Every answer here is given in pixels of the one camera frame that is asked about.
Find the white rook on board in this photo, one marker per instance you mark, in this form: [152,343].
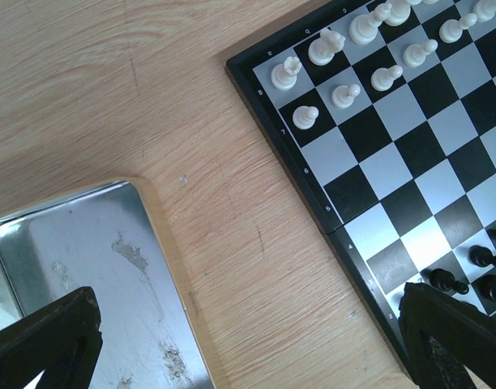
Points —
[284,75]

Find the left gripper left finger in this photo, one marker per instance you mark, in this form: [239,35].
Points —
[59,344]

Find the black pawn near corner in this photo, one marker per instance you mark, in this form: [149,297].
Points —
[445,281]

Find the black chess piece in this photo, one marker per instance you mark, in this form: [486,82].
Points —
[482,256]

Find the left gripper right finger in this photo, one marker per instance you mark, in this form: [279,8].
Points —
[445,339]

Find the white pawn on board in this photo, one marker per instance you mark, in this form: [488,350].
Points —
[304,117]

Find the black silver chess board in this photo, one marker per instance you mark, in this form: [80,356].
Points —
[399,169]

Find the silver gold tin lid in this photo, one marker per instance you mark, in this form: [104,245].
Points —
[102,237]

